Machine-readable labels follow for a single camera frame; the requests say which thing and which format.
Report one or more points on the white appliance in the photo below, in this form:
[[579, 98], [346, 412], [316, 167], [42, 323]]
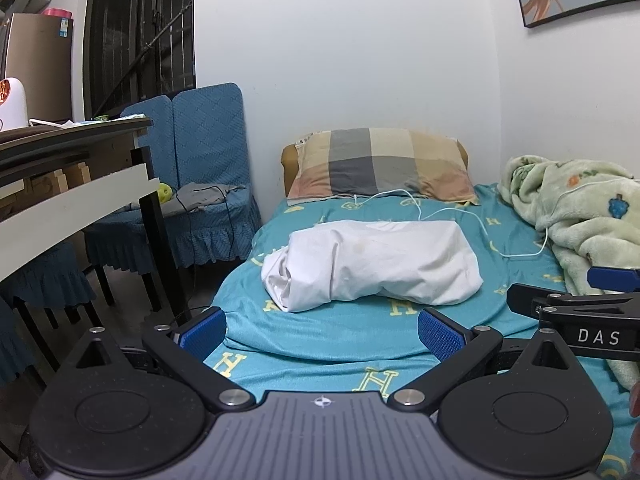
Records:
[[12, 105]]

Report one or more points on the brown cushion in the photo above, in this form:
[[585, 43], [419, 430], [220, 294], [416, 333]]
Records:
[[287, 170]]

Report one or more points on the bed with teal sheet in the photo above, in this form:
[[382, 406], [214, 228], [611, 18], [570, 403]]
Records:
[[350, 332]]

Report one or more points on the green printed blanket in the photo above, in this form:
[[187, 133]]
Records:
[[590, 240]]

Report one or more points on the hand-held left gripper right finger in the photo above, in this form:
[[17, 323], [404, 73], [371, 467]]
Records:
[[440, 332]]

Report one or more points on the yellow green ball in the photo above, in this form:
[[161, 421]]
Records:
[[164, 192]]

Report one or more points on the papers pile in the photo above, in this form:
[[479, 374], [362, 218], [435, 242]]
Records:
[[60, 123]]

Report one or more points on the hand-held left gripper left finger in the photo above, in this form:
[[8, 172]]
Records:
[[202, 332]]

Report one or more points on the pink lid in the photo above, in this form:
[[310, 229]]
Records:
[[56, 12]]

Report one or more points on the person's right hand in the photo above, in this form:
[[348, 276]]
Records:
[[636, 402]]

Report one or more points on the dark curtain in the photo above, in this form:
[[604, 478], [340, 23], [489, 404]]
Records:
[[125, 35]]

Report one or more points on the plaid pillow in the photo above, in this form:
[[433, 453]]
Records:
[[380, 160]]

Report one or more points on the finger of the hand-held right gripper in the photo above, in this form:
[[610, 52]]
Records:
[[615, 279], [530, 300]]

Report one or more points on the grey cloth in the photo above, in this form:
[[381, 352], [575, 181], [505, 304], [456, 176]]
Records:
[[205, 196]]

